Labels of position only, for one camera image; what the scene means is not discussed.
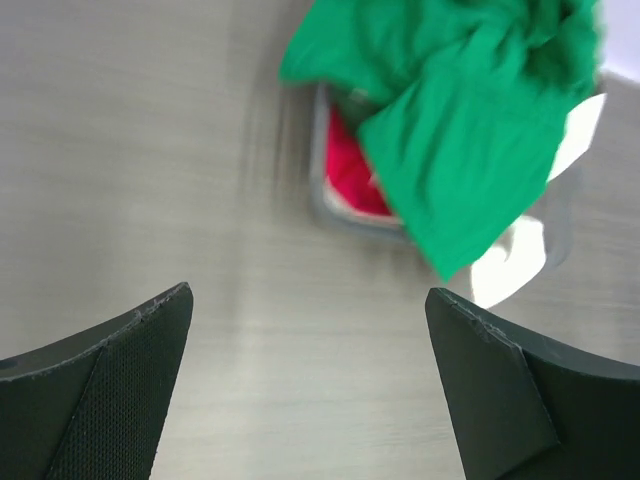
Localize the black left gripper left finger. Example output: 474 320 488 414
1 282 193 479

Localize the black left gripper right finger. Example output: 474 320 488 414
425 288 639 480

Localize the green t shirt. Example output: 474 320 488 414
279 1 602 279

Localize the white t shirt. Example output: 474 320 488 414
470 85 607 309

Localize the clear plastic bin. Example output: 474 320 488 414
309 85 582 270

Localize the red t shirt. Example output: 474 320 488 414
324 105 395 222

